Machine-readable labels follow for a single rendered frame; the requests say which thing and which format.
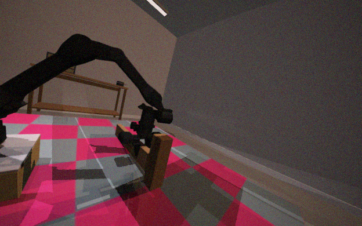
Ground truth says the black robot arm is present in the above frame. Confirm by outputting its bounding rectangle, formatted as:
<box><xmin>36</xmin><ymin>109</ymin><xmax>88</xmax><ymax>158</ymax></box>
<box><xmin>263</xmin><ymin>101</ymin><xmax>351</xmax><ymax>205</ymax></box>
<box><xmin>0</xmin><ymin>34</ymin><xmax>173</xmax><ymax>124</ymax></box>

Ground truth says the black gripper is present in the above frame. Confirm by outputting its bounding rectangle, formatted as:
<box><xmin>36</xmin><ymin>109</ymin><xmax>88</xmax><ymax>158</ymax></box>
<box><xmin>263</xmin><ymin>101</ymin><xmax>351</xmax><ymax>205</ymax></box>
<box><xmin>118</xmin><ymin>120</ymin><xmax>161</xmax><ymax>156</ymax></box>

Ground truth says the brown wooden post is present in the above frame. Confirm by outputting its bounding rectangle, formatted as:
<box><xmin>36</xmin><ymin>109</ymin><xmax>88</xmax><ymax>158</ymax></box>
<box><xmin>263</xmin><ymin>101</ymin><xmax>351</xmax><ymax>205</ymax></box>
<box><xmin>143</xmin><ymin>134</ymin><xmax>173</xmax><ymax>191</ymax></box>

